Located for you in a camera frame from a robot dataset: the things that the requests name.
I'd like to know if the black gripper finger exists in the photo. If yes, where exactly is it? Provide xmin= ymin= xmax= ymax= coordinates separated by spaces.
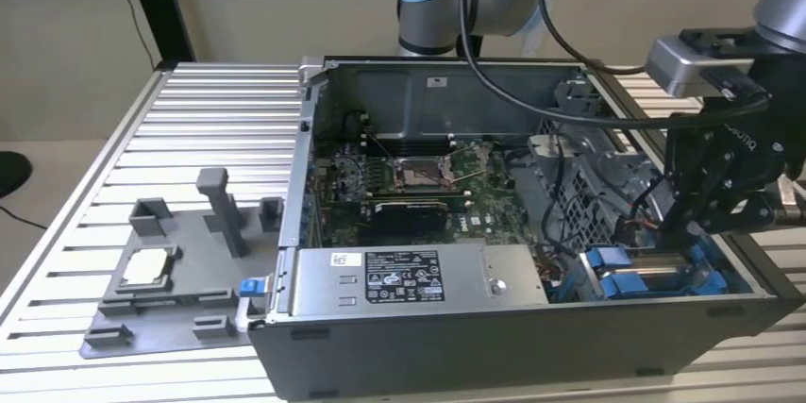
xmin=703 ymin=187 xmax=778 ymax=235
xmin=658 ymin=156 xmax=737 ymax=249

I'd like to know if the red and black disk wire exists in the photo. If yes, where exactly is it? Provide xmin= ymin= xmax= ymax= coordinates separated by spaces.
xmin=618 ymin=175 xmax=670 ymax=247

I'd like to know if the hard disk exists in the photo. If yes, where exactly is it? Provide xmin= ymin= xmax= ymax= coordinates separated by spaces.
xmin=582 ymin=244 xmax=726 ymax=282

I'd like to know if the grey metal disk bay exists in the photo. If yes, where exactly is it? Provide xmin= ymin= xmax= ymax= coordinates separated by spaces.
xmin=508 ymin=105 xmax=735 ymax=301

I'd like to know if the blue disk carrier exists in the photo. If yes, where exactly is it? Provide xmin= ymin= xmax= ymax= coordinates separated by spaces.
xmin=597 ymin=274 xmax=649 ymax=299

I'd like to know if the black RAM slot bank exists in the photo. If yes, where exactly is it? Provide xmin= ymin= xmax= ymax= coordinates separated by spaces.
xmin=370 ymin=136 xmax=456 ymax=157
xmin=370 ymin=189 xmax=472 ymax=200

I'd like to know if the green motherboard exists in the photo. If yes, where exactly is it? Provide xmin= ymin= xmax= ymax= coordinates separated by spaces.
xmin=311 ymin=138 xmax=549 ymax=247

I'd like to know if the metal socket cover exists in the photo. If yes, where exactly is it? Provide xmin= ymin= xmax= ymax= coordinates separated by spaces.
xmin=443 ymin=145 xmax=492 ymax=178

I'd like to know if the grey power supply unit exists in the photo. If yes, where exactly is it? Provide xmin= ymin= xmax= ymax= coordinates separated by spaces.
xmin=290 ymin=244 xmax=549 ymax=319

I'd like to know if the CPU socket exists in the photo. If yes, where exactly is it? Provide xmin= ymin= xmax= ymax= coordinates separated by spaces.
xmin=392 ymin=155 xmax=452 ymax=193

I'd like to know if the black graphics card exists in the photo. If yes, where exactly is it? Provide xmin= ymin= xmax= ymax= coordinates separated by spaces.
xmin=362 ymin=197 xmax=452 ymax=240

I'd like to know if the black open PC case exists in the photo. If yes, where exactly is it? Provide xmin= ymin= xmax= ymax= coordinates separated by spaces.
xmin=244 ymin=56 xmax=806 ymax=399

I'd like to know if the thin locking lever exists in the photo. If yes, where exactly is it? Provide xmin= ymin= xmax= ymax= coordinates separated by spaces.
xmin=362 ymin=128 xmax=399 ymax=162

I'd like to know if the grey parts rack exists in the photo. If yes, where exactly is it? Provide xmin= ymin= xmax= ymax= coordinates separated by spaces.
xmin=79 ymin=166 xmax=286 ymax=361

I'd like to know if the silver CPU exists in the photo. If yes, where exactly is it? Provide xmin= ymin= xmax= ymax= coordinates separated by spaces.
xmin=122 ymin=249 xmax=176 ymax=287

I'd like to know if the black round chair base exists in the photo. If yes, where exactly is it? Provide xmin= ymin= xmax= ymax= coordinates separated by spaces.
xmin=0 ymin=150 xmax=33 ymax=199

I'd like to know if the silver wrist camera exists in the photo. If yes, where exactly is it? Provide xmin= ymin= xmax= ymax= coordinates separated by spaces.
xmin=645 ymin=33 xmax=758 ymax=98

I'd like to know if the black cable inside case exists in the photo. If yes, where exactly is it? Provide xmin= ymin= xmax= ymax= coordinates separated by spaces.
xmin=542 ymin=136 xmax=578 ymax=246

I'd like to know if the coloured power wire bundle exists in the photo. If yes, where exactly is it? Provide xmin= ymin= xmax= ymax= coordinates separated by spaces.
xmin=539 ymin=251 xmax=571 ymax=292

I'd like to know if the black plastic case bracket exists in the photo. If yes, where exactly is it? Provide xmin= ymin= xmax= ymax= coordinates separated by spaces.
xmin=551 ymin=79 xmax=601 ymax=117

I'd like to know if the black upright frame post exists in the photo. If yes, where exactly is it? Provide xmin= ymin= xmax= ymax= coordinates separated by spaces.
xmin=119 ymin=0 xmax=196 ymax=62

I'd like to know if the thin black wall cable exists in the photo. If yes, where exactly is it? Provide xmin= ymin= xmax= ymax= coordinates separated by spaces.
xmin=103 ymin=0 xmax=160 ymax=70

